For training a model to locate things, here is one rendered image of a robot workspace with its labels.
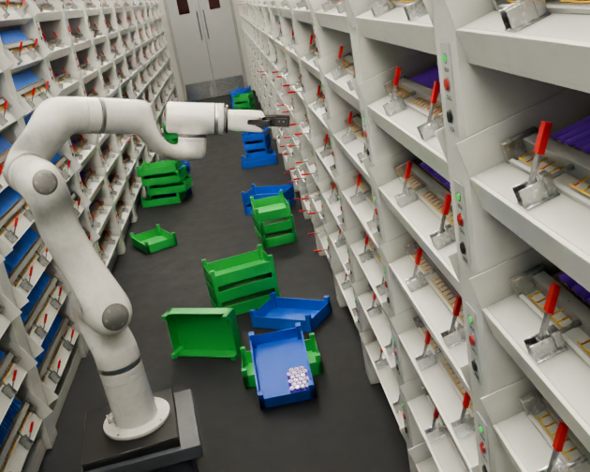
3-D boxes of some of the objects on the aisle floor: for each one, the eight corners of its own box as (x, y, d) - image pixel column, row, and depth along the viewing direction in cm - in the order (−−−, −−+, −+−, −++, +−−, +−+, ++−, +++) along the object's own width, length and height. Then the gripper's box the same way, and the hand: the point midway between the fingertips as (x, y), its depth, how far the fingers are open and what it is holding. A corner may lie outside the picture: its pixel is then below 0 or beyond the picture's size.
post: (421, 513, 198) (323, -216, 143) (413, 491, 207) (317, -203, 152) (494, 498, 199) (423, -232, 144) (481, 477, 208) (411, -219, 152)
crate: (316, 398, 262) (314, 384, 256) (260, 409, 261) (257, 395, 255) (302, 335, 284) (300, 321, 279) (251, 346, 283) (247, 331, 278)
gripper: (223, 109, 192) (292, 110, 194) (222, 101, 206) (287, 103, 208) (222, 137, 194) (291, 139, 196) (222, 127, 208) (287, 129, 210)
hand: (282, 120), depth 202 cm, fingers closed
